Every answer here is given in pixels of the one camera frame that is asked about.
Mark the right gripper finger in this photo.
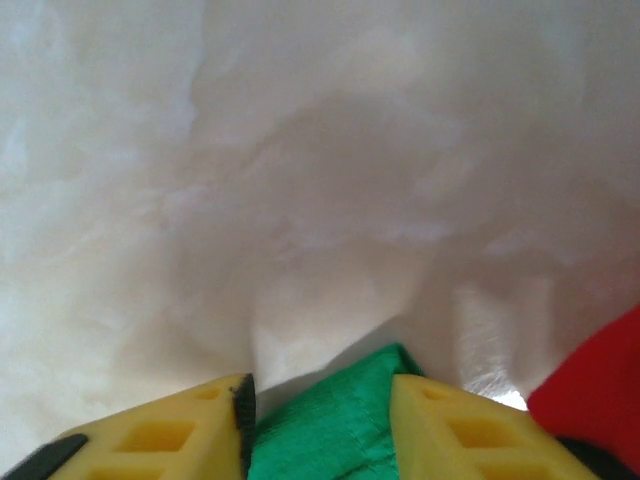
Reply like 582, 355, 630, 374
389, 373, 640, 480

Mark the green t-shirt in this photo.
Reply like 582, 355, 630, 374
247, 342, 426, 480

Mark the red folded t-shirt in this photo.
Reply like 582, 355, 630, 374
527, 303, 640, 476

